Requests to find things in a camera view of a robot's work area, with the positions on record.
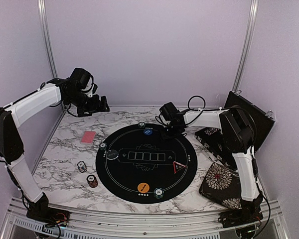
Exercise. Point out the red playing card deck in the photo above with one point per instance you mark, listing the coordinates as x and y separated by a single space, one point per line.
88 137

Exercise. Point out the green fifty poker chip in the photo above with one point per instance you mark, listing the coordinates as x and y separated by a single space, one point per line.
141 125

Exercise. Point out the blue small blind button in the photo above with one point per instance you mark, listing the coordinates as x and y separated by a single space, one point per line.
148 132

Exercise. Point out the round black poker mat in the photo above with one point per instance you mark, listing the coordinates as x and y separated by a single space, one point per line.
146 159

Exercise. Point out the black poker chip case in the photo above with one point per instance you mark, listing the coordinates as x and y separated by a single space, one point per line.
242 125

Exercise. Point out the black white poker chip stack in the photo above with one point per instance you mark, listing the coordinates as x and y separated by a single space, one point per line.
82 167

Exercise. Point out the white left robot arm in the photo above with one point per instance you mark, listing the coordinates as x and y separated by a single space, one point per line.
12 116

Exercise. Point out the green poker chip stack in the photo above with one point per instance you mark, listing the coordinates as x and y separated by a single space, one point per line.
102 146

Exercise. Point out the red triangular marker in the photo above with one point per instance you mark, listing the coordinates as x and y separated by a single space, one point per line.
178 166

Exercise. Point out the orange big blind button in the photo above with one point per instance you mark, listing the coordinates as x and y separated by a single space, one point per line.
143 187

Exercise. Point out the silver dealer button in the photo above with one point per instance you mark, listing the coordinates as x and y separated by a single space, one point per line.
112 154

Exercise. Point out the red poker chip stack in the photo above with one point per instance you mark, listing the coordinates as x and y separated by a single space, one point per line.
92 181

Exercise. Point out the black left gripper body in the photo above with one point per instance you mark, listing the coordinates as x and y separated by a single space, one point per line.
83 104

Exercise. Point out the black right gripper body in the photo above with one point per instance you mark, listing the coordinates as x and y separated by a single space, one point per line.
172 132

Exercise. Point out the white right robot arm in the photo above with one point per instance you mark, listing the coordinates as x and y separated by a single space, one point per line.
251 195

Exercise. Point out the floral fabric pouch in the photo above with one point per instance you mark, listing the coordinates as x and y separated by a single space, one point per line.
222 186

